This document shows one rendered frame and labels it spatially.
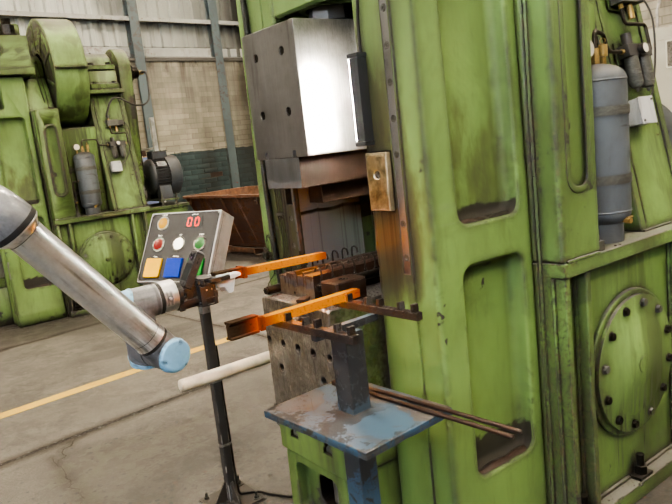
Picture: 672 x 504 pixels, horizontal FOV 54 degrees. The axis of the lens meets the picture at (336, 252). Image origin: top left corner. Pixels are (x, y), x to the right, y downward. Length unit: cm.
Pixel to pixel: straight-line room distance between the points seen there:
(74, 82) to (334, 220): 480
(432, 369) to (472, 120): 75
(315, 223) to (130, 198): 480
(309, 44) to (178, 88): 935
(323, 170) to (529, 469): 118
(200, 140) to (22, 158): 503
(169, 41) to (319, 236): 938
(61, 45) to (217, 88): 512
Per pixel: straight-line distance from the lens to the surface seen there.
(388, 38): 192
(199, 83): 1157
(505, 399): 227
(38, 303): 691
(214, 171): 1154
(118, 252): 696
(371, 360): 209
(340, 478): 220
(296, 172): 206
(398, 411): 171
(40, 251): 161
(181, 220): 257
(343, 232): 248
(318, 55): 206
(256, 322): 165
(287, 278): 221
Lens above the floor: 140
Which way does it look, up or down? 10 degrees down
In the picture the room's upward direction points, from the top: 6 degrees counter-clockwise
